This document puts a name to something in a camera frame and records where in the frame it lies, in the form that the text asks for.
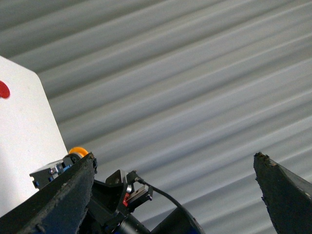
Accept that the black cable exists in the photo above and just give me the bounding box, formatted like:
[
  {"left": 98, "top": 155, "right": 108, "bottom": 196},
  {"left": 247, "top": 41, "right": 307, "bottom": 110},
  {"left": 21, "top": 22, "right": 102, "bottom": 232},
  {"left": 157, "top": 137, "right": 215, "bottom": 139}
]
[{"left": 134, "top": 177, "right": 195, "bottom": 220}]

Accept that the left gripper black top-view finger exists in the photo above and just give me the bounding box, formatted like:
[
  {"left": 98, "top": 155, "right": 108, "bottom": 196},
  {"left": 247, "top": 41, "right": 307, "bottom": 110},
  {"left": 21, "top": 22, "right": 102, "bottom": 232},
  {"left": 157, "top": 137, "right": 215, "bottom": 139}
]
[{"left": 253, "top": 152, "right": 312, "bottom": 234}]

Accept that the grey curtain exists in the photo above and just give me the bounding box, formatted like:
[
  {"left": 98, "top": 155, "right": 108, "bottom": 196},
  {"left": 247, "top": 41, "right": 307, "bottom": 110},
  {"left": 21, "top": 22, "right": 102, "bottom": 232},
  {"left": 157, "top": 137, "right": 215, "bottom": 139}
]
[{"left": 0, "top": 0, "right": 312, "bottom": 234}]

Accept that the yellow mushroom push button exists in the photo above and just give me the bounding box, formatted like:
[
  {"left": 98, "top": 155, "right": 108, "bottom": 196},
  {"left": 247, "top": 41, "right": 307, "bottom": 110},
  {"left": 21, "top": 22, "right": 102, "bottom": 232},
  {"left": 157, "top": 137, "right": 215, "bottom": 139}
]
[{"left": 30, "top": 147, "right": 89, "bottom": 190}]

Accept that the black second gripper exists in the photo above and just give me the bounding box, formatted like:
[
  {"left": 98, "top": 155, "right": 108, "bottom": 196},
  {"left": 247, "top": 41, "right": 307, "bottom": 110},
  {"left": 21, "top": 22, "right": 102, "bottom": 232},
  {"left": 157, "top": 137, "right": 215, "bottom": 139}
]
[{"left": 0, "top": 153, "right": 153, "bottom": 234}]

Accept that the red mushroom push button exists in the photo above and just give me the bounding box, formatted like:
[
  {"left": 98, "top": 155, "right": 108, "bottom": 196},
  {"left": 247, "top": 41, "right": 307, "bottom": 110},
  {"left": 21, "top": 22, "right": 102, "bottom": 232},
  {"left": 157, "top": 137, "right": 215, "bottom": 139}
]
[{"left": 0, "top": 81, "right": 10, "bottom": 99}]

